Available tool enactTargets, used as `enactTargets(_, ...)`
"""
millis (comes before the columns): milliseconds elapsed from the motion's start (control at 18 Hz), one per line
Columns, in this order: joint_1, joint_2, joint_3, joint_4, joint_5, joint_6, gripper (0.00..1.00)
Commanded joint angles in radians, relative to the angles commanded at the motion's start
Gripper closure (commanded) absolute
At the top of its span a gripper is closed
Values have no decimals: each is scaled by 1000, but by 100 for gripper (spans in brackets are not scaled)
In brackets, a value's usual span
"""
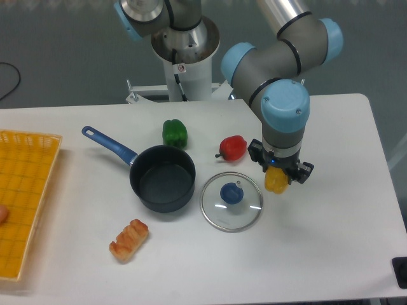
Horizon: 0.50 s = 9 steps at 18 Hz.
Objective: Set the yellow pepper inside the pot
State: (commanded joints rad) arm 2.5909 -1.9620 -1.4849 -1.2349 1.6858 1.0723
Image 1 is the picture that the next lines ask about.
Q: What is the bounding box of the black cable on floor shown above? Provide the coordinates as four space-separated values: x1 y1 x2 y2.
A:
0 62 22 101

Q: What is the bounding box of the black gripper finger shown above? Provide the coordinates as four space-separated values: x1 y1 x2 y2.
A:
288 162 314 184
247 139 264 166

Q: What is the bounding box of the black device at table edge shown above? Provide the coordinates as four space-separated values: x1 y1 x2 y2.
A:
392 257 407 289

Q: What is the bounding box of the red bell pepper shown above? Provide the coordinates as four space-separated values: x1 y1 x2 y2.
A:
215 135 247 161

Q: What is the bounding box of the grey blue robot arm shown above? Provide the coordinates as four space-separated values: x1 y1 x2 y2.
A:
114 1 343 183

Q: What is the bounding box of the green bell pepper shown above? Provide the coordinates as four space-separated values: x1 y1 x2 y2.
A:
162 119 188 149

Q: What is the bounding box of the glass lid with blue knob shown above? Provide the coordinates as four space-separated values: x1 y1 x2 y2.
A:
200 172 263 233

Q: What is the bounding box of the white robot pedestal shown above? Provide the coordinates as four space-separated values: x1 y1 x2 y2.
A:
126 15 236 104

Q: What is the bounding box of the yellow wicker basket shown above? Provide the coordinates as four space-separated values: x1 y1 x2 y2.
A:
1 130 62 281

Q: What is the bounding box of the dark pot with blue handle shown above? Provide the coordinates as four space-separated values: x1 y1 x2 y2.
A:
81 126 196 213

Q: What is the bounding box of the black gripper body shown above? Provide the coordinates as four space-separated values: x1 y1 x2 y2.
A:
262 150 300 173

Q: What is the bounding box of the braided pastry bread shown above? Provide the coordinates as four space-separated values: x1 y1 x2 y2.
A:
109 219 149 263

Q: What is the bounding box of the black cable on pedestal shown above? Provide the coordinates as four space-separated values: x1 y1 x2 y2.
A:
171 47 189 102

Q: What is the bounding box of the yellow bell pepper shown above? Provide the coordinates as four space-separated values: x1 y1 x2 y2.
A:
265 166 289 194

